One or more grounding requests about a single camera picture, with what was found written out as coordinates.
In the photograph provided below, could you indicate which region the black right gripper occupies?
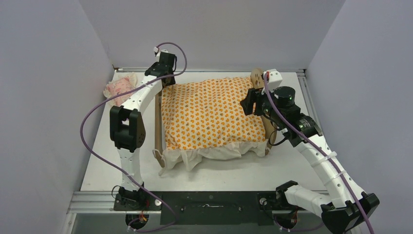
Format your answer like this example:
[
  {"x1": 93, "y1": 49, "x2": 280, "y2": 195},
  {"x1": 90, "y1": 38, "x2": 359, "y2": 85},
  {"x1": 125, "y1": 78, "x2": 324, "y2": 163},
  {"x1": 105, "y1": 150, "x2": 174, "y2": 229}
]
[{"x1": 242, "y1": 83, "x2": 284, "y2": 123}]

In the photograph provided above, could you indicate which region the wooden pet bed frame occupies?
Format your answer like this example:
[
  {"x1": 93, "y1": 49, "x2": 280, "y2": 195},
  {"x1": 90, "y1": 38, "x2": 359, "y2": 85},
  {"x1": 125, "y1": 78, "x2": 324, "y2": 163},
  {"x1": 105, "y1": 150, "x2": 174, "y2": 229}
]
[{"x1": 153, "y1": 68, "x2": 278, "y2": 169}]

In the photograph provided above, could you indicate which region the pink frilled small pillow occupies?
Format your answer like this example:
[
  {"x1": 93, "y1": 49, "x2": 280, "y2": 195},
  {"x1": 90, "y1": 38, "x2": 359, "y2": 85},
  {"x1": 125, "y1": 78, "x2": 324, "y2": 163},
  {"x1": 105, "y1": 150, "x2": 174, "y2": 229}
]
[{"x1": 103, "y1": 72, "x2": 139, "y2": 106}]

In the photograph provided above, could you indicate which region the orange patterned bed cushion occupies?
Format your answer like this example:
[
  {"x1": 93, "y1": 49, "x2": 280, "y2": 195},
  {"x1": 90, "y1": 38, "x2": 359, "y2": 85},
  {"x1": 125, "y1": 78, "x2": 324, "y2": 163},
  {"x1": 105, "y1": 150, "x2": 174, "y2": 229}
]
[{"x1": 157, "y1": 77, "x2": 269, "y2": 176}]

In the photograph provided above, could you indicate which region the cream cushion tie string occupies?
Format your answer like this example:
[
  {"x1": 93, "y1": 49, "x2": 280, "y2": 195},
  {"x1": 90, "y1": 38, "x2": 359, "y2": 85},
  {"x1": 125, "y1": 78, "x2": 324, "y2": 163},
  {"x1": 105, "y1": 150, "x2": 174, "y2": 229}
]
[{"x1": 151, "y1": 148, "x2": 166, "y2": 162}]

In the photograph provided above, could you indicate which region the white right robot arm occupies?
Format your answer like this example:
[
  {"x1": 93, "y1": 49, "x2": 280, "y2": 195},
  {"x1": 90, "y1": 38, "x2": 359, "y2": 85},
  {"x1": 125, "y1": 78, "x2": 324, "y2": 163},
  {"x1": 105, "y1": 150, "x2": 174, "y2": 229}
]
[{"x1": 240, "y1": 86, "x2": 380, "y2": 234}]

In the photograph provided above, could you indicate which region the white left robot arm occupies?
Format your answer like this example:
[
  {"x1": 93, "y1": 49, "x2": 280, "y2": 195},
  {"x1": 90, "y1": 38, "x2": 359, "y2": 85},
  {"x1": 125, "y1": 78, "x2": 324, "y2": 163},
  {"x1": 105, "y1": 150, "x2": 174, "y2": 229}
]
[{"x1": 110, "y1": 50, "x2": 177, "y2": 210}]

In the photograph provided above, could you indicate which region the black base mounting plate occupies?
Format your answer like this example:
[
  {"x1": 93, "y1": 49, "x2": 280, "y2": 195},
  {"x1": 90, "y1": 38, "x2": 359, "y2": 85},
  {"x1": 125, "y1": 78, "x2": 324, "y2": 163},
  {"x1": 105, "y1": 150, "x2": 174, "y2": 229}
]
[{"x1": 113, "y1": 191, "x2": 299, "y2": 226}]

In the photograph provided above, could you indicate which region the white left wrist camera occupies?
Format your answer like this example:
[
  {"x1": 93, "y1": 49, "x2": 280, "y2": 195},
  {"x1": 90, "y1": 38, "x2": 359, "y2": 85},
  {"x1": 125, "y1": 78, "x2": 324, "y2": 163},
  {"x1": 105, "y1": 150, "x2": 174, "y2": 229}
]
[{"x1": 153, "y1": 47, "x2": 169, "y2": 57}]

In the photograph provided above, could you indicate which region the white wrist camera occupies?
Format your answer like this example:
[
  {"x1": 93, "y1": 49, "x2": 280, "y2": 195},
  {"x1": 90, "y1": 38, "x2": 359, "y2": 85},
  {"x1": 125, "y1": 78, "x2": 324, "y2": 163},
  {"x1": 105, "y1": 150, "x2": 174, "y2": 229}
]
[
  {"x1": 262, "y1": 69, "x2": 282, "y2": 95},
  {"x1": 153, "y1": 47, "x2": 169, "y2": 57}
]

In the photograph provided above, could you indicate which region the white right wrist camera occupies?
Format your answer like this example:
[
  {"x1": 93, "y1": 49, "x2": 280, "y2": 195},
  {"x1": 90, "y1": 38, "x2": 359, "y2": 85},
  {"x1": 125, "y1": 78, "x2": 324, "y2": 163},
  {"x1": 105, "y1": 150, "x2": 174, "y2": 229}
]
[{"x1": 262, "y1": 69, "x2": 282, "y2": 95}]

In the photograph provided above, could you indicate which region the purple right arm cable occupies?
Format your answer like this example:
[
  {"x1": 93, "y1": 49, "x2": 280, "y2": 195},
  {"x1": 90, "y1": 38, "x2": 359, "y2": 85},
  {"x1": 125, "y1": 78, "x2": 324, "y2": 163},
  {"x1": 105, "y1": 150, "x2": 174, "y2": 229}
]
[{"x1": 263, "y1": 72, "x2": 375, "y2": 234}]

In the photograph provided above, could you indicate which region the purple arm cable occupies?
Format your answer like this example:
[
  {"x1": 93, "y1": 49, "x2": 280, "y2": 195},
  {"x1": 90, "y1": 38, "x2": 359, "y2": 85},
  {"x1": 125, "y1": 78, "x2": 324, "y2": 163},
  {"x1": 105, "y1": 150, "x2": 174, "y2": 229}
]
[
  {"x1": 79, "y1": 42, "x2": 188, "y2": 233},
  {"x1": 263, "y1": 72, "x2": 375, "y2": 234}
]

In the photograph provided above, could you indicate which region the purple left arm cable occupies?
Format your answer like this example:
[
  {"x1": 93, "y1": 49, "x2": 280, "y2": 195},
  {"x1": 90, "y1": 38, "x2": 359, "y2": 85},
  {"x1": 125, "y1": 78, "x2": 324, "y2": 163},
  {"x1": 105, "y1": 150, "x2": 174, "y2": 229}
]
[{"x1": 79, "y1": 42, "x2": 188, "y2": 233}]

